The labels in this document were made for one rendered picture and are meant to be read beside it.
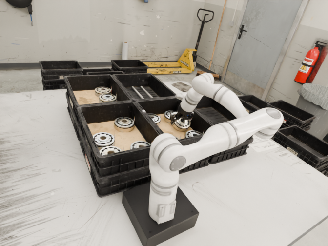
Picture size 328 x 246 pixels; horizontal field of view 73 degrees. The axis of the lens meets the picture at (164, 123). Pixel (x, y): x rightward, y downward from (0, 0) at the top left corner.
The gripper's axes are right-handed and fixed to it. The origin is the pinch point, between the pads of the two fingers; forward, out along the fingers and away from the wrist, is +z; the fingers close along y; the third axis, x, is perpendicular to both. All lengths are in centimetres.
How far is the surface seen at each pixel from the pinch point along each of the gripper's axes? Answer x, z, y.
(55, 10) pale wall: 301, 128, -45
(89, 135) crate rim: -8.1, -8.6, -47.7
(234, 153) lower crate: -22.3, 4.0, 30.9
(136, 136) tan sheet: -4.3, 3.2, -23.5
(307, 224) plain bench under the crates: -66, -11, 36
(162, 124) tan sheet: 3.2, 5.9, -5.7
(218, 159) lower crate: -23.5, 4.8, 19.7
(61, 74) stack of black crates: 130, 94, -50
